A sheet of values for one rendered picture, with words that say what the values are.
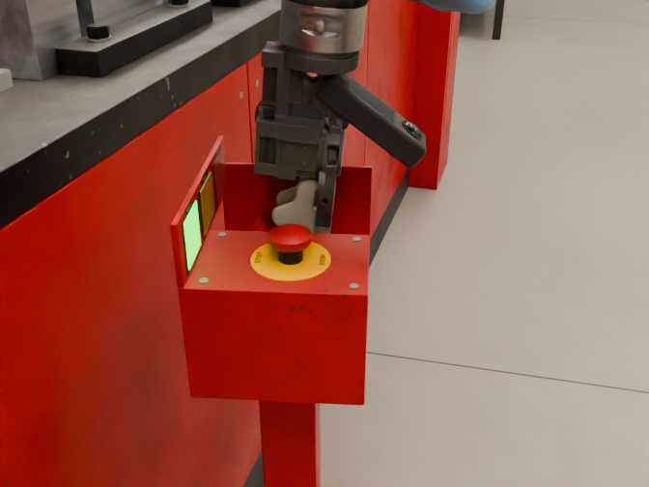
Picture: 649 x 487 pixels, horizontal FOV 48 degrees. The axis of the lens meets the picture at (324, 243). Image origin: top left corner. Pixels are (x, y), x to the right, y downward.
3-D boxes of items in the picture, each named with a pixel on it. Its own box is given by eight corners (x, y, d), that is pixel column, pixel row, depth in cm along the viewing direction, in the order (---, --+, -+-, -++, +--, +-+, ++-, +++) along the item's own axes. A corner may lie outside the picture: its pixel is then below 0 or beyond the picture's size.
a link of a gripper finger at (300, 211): (271, 247, 76) (276, 167, 71) (327, 254, 76) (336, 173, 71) (268, 263, 73) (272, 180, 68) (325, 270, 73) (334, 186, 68)
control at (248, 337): (364, 406, 66) (370, 231, 57) (189, 398, 67) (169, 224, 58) (367, 287, 83) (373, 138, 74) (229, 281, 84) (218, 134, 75)
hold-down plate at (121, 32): (100, 78, 81) (96, 51, 79) (58, 73, 82) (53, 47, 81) (213, 21, 106) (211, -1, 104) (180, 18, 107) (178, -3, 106)
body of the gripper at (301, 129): (265, 151, 75) (270, 32, 69) (348, 159, 74) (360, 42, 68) (253, 182, 68) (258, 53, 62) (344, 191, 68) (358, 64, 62)
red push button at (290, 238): (311, 277, 63) (310, 242, 61) (266, 276, 63) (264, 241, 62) (315, 255, 67) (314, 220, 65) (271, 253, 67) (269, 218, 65)
